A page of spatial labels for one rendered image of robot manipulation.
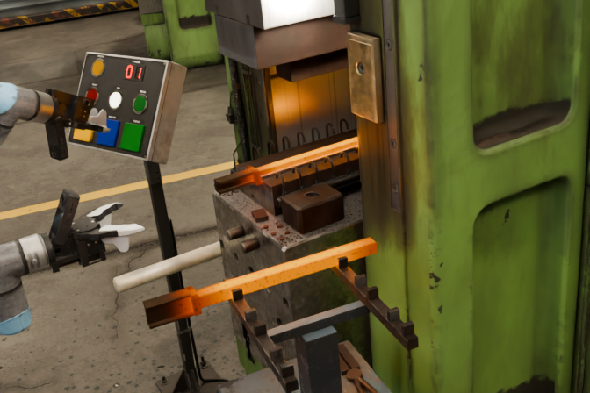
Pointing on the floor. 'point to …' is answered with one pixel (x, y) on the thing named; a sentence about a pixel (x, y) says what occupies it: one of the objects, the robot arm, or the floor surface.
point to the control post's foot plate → (177, 382)
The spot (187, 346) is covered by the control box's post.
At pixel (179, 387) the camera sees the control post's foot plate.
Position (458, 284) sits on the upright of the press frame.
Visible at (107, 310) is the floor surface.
